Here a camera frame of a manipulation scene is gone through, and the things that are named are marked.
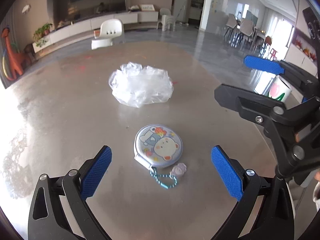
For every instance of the white tv cabinet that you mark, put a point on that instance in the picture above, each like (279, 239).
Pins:
(130, 20)

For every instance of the round cartoon bear case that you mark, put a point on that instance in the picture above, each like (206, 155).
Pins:
(159, 149)

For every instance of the crumpled clear plastic bag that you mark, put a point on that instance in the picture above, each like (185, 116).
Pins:
(135, 85)

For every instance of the orange dinosaur toy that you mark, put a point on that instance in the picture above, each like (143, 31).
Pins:
(16, 60)

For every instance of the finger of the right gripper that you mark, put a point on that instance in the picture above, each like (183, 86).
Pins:
(301, 80)
(255, 108)

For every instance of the white tulip trash can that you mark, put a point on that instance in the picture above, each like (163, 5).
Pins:
(274, 87)

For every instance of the white plastic chair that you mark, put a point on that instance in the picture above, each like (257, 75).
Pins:
(111, 32)

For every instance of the large black television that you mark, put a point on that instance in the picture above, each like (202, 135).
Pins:
(64, 12)

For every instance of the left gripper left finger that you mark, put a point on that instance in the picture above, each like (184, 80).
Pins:
(47, 218)

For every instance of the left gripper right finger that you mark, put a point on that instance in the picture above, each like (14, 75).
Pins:
(275, 216)

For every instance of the person's hand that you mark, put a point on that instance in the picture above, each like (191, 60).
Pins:
(316, 192)

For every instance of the dining table with chairs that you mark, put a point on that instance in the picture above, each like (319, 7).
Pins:
(241, 33)

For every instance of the potted green plant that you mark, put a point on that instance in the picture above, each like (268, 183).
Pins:
(40, 34)

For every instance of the stacked white stools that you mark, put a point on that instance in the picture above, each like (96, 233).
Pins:
(166, 20)

